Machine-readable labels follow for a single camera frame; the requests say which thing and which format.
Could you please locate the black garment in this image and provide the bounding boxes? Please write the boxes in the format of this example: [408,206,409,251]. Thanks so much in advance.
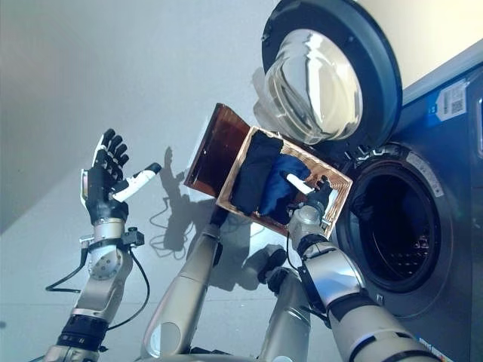
[229,130,284,216]
[352,190,378,223]

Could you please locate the grey front-load washing machine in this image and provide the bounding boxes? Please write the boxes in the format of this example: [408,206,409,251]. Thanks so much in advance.
[334,39,483,362]

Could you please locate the cream cabinet with white counter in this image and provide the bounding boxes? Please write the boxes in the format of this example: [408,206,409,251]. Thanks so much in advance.
[356,0,483,91]

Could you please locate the blue and white energy label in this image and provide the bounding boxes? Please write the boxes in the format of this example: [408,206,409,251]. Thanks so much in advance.
[428,81,469,124]

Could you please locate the orange woven wicker basket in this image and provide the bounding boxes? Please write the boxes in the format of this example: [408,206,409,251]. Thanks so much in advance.
[215,126,354,241]

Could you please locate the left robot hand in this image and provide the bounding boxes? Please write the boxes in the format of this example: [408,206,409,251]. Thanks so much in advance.
[78,128,162,223]

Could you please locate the glossy dark brown stool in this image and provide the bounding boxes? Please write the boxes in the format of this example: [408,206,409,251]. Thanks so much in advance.
[183,103,252,201]

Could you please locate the round glass washing machine door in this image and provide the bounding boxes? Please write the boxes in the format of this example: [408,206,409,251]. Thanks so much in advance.
[260,0,404,146]

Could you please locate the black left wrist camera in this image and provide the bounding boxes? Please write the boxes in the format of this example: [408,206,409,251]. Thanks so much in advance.
[120,227,146,248]

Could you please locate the blue garment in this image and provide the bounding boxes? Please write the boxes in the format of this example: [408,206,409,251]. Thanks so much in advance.
[257,154,312,223]

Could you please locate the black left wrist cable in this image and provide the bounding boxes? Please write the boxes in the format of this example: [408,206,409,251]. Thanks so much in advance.
[45,235,151,333]

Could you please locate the black left robot foot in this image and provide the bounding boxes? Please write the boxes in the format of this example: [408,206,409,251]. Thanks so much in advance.
[209,209,229,227]

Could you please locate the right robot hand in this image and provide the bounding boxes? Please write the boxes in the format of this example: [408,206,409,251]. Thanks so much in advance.
[285,172,333,212]

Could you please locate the grey robot torso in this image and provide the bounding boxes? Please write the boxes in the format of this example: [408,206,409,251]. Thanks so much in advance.
[165,345,340,362]

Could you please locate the blue and white base sticker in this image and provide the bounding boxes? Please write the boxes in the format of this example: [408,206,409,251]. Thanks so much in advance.
[417,337,438,355]

